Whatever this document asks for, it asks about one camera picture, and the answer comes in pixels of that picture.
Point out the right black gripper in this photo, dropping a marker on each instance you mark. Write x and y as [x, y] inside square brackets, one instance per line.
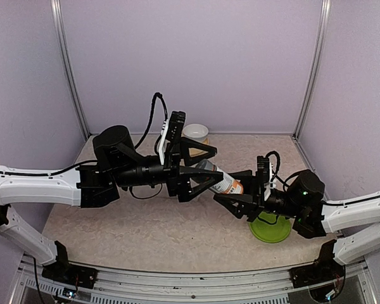
[251, 204]

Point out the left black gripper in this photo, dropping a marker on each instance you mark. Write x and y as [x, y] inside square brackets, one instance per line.
[178, 178]

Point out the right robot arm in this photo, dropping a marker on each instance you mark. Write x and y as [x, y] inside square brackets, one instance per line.
[314, 217]

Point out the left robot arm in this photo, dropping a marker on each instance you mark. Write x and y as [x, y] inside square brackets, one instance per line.
[95, 184]

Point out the white ceramic bowl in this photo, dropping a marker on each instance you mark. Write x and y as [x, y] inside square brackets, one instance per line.
[196, 132]

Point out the green round plate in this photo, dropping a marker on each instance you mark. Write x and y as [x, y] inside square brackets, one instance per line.
[270, 228]

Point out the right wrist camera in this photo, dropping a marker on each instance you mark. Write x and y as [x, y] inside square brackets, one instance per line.
[265, 180]

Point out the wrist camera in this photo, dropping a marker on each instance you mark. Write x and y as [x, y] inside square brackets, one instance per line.
[265, 180]
[170, 134]

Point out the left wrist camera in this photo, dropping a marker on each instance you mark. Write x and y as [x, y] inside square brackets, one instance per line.
[170, 134]

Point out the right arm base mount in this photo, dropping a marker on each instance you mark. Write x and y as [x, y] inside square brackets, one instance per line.
[322, 269]

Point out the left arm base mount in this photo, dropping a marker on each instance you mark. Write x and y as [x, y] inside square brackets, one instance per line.
[61, 270]

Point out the front aluminium rail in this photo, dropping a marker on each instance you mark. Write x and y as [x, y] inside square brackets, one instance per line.
[132, 286]

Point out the right aluminium frame post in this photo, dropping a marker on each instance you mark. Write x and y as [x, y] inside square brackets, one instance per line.
[314, 68]

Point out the aluminium frame post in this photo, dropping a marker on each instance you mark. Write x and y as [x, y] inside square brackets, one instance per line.
[67, 67]
[314, 68]

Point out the left aluminium frame post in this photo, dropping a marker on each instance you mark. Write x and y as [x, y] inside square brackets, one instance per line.
[67, 67]

